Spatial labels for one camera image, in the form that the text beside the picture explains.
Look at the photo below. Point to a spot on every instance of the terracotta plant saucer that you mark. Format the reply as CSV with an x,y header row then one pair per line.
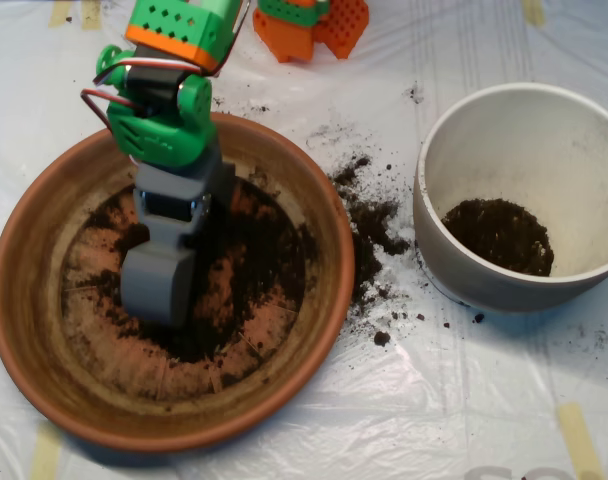
x,y
34,350

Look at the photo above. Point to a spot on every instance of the spilled soil pile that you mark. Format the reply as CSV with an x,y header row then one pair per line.
x,y
369,235

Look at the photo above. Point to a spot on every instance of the dark soil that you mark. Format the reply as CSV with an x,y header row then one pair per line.
x,y
244,260
499,240

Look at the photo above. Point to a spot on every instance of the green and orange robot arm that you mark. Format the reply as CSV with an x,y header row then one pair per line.
x,y
159,140

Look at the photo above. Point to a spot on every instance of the beige masking tape strip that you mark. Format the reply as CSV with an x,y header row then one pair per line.
x,y
579,440
534,11
59,12
91,14
46,455

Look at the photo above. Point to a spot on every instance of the dark brown debris chunk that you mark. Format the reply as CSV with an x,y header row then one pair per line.
x,y
382,339

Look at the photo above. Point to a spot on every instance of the clear plastic cover sheet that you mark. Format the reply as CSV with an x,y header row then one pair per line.
x,y
434,400

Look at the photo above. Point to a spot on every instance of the white ceramic pot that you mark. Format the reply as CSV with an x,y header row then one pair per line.
x,y
509,150

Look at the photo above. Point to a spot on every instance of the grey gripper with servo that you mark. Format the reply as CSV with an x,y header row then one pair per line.
x,y
170,206

